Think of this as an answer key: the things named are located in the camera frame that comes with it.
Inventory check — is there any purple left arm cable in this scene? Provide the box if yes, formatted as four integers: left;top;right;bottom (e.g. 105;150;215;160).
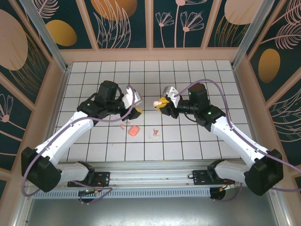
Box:
21;85;137;205

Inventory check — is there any coral orange charging case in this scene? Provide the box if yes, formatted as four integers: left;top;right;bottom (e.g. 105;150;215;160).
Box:
128;125;140;137

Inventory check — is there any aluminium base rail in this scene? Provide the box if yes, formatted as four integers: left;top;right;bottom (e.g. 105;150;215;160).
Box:
22;159;280;190

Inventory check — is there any grey slotted cable duct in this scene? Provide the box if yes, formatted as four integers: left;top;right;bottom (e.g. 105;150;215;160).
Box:
32;187;211;200

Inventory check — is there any grey metal sheet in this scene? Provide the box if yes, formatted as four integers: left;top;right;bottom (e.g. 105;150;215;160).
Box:
14;186;290;226

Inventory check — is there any aluminium frame post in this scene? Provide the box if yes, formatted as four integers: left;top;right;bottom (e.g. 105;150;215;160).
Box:
230;0;282;70
18;0;71;73

